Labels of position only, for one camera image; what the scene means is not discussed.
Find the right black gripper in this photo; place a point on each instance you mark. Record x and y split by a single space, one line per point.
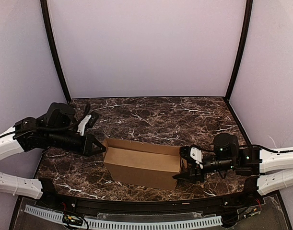
197 169

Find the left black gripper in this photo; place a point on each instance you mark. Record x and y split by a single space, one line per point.
85 144

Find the brown cardboard box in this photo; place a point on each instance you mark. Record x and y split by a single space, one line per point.
143 164

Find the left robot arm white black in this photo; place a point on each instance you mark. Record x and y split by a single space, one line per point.
57 128

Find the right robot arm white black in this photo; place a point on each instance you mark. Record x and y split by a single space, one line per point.
266 170

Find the right small circuit board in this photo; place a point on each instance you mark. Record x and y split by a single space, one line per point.
249 212

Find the small circuit board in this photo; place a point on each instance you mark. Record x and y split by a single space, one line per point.
249 212
72 221

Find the left small circuit board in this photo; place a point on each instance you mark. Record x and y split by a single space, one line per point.
72 221

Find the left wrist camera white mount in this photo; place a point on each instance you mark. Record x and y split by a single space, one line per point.
88 122

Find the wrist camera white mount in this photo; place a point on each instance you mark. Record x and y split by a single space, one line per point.
192 154
88 122

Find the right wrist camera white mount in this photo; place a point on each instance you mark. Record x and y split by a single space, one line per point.
192 154

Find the white slotted cable duct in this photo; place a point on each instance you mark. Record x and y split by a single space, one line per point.
127 222

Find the black front frame rail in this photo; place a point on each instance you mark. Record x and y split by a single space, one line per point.
224 204

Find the left black frame post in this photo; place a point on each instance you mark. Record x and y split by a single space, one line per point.
53 49

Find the black frame post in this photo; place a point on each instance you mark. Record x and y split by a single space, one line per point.
240 50
53 49

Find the right black frame post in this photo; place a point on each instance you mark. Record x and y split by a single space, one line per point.
240 50

